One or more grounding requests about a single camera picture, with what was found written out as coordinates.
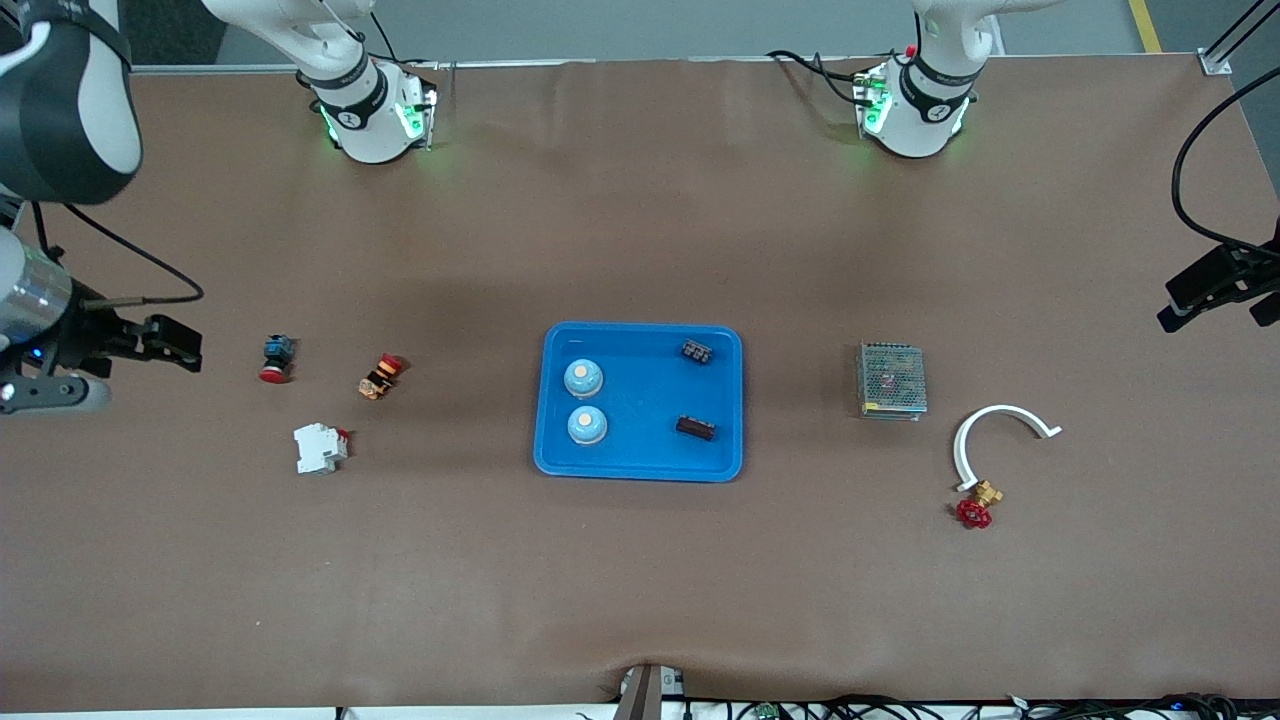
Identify blue plastic tray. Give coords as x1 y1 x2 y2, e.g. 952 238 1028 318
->
533 321 745 484

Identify red emergency stop button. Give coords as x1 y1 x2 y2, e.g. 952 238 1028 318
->
259 335 298 385

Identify white circuit breaker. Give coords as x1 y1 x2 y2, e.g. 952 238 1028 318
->
293 423 351 476

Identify white curved plastic clamp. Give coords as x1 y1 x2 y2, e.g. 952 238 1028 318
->
952 404 1063 493

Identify brass valve red handwheel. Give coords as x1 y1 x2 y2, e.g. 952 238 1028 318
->
954 479 1005 531

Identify metal mesh power supply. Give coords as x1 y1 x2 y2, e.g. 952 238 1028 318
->
856 341 929 422

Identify brown table mat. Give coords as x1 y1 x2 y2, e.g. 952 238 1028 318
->
0 55 1280 713

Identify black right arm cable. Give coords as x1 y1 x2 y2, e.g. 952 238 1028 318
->
30 200 206 306

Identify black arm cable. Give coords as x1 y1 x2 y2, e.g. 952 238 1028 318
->
1172 65 1280 251
30 200 206 306

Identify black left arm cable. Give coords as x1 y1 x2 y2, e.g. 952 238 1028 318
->
1172 65 1280 251

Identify orange red push switch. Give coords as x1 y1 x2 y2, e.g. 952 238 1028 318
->
358 353 407 401

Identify aluminium frame corner post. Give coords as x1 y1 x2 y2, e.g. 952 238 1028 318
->
1200 0 1280 76

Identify black right base cable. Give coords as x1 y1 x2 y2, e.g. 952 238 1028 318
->
370 8 441 71

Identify black base cable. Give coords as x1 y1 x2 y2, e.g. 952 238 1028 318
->
370 8 441 71
765 48 871 109

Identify black left base cable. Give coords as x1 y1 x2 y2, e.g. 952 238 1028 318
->
765 48 871 109

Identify grey metal bracket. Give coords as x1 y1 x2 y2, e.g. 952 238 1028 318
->
612 662 687 720

